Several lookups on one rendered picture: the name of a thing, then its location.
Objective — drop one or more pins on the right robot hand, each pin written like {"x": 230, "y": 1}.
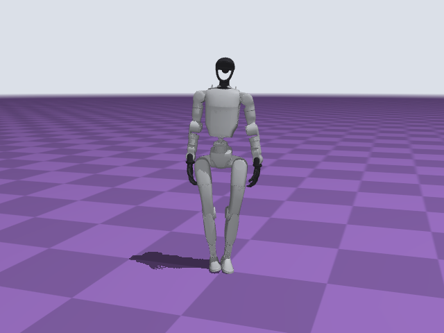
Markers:
{"x": 190, "y": 163}

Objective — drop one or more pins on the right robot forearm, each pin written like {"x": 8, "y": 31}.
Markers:
{"x": 192, "y": 144}

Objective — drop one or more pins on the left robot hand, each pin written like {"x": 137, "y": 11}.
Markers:
{"x": 256, "y": 172}

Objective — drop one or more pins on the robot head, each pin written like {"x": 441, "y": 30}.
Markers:
{"x": 226, "y": 65}

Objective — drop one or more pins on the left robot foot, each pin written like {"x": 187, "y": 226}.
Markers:
{"x": 226, "y": 265}

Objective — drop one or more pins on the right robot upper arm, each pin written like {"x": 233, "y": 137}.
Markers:
{"x": 197, "y": 111}

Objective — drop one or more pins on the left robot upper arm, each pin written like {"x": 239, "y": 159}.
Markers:
{"x": 249, "y": 111}

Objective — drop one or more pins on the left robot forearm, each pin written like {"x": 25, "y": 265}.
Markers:
{"x": 256, "y": 148}

